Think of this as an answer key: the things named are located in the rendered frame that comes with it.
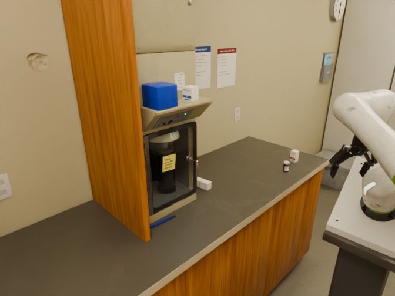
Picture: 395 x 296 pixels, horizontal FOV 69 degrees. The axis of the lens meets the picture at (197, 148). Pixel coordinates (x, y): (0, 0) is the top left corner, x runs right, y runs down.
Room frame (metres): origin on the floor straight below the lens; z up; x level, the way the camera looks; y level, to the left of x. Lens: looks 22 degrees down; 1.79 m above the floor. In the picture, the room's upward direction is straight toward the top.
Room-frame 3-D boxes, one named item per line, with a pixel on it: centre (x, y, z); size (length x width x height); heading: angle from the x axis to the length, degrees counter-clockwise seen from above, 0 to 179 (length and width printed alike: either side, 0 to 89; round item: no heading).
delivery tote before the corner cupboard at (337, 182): (3.19, -1.76, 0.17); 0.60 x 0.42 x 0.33; 43
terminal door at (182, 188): (1.23, 0.11, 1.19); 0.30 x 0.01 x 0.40; 134
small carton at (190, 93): (1.24, 0.03, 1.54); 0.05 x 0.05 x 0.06; 53
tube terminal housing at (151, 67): (1.32, 0.21, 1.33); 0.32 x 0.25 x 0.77; 135
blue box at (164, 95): (1.12, 0.15, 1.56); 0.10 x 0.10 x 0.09; 45
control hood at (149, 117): (1.19, 0.08, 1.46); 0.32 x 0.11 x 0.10; 135
